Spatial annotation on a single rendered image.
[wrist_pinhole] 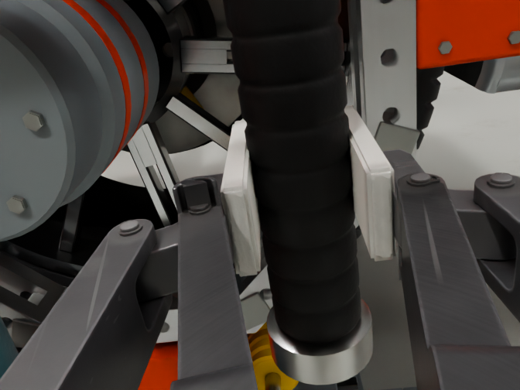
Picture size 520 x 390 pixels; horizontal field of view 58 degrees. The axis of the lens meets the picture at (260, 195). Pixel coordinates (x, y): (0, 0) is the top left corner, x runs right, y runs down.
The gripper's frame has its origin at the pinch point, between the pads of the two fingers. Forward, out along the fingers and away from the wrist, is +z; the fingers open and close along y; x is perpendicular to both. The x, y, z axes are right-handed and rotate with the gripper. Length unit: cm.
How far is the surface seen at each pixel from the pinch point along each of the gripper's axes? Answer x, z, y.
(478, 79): -7.2, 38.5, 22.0
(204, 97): -6.7, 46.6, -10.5
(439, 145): -83, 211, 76
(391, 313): -83, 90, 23
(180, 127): -10.2, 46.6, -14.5
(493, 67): -5.7, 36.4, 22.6
